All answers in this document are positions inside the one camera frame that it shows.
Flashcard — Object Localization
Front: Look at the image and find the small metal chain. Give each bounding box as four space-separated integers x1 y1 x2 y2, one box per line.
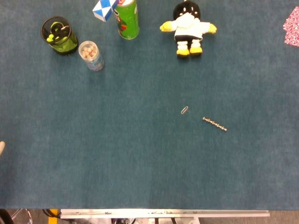
202 117 228 132

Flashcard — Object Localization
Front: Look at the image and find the black round base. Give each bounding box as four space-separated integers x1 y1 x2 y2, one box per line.
0 209 14 224

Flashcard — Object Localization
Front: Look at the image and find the black mesh pen holder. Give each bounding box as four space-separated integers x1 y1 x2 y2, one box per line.
40 16 79 56

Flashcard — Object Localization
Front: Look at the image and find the clear plastic snack jar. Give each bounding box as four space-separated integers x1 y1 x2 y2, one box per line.
78 40 105 71

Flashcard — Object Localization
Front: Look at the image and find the blue and white snake cube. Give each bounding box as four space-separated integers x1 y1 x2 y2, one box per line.
92 0 119 22

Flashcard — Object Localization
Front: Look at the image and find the green chips can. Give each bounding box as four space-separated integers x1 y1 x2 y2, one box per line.
114 0 140 40

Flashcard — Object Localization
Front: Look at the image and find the black and white plush penguin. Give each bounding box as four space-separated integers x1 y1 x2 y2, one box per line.
159 0 218 58

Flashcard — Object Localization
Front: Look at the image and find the pink patterned cloth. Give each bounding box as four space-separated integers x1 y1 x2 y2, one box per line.
283 6 299 48

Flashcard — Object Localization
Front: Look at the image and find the yellow and black cable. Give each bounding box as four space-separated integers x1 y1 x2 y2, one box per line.
42 209 62 224

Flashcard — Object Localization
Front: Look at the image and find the aluminium table edge rail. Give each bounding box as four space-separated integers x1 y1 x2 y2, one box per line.
60 209 271 219

